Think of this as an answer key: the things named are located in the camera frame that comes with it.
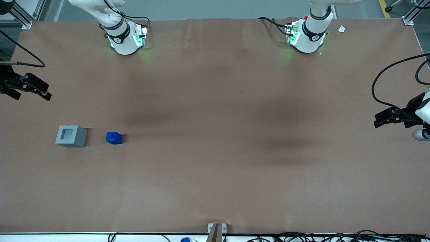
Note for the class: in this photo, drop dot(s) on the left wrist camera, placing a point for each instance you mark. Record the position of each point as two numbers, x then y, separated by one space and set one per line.
420 134

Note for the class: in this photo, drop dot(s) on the aluminium frame post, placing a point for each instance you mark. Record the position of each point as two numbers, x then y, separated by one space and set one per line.
408 21
25 23

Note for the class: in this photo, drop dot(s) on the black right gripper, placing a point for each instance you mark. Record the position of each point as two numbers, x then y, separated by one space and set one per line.
5 81

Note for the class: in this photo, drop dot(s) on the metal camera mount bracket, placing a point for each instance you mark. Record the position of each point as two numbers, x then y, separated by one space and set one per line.
212 228

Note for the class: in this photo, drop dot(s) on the paper table cover sheet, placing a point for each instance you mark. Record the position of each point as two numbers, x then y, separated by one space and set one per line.
215 134

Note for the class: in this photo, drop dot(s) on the small white paper scrap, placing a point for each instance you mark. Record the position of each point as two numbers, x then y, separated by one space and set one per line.
341 29

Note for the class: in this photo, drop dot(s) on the small blue cap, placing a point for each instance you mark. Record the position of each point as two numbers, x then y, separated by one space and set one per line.
185 240

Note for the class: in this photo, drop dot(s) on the blue plastic insert part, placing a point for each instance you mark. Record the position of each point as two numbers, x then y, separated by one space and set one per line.
114 138

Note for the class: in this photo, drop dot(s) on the gray cube base with socket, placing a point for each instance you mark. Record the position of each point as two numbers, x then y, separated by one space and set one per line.
78 139

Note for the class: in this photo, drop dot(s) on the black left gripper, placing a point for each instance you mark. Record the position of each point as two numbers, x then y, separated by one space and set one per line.
410 114

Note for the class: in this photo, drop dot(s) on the black caster wheel stand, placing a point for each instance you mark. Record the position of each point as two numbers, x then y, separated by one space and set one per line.
388 9

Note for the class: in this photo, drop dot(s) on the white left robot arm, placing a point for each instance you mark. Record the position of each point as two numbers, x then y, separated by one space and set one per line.
310 42

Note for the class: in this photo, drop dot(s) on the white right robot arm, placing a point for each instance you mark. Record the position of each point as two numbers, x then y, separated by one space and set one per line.
122 43

